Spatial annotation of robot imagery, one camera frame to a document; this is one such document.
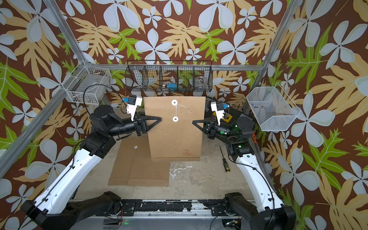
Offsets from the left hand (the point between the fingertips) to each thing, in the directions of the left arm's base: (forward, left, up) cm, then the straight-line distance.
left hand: (160, 118), depth 56 cm
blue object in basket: (+43, -1, -17) cm, 46 cm away
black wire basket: (+50, +1, -14) cm, 52 cm away
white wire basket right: (+23, -63, -18) cm, 69 cm away
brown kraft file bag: (-3, -6, -10) cm, 12 cm away
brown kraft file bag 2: (-7, +14, -44) cm, 47 cm away
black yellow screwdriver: (-2, -36, -43) cm, 56 cm away
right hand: (0, -14, -4) cm, 14 cm away
